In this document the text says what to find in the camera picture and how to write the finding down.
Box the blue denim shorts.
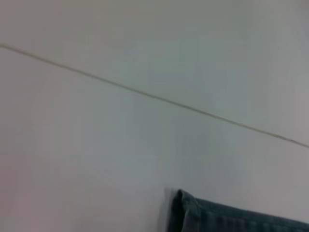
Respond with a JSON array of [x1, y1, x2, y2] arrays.
[[170, 189, 309, 232]]

